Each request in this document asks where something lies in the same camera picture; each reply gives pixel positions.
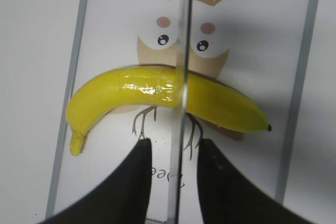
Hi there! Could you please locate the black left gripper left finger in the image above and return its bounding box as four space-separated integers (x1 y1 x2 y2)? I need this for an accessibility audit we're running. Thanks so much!
44 138 152 223

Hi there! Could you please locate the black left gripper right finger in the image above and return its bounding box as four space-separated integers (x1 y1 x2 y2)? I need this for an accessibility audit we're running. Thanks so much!
197 138 308 223

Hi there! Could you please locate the yellow plastic banana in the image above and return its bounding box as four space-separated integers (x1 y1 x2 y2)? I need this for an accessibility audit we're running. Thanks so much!
66 66 271 156

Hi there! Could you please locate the white handled kitchen knife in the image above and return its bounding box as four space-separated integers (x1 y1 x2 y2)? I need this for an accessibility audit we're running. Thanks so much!
166 0 193 223

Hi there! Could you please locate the white deer cutting board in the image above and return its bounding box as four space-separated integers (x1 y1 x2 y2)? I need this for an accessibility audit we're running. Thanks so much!
46 0 309 223

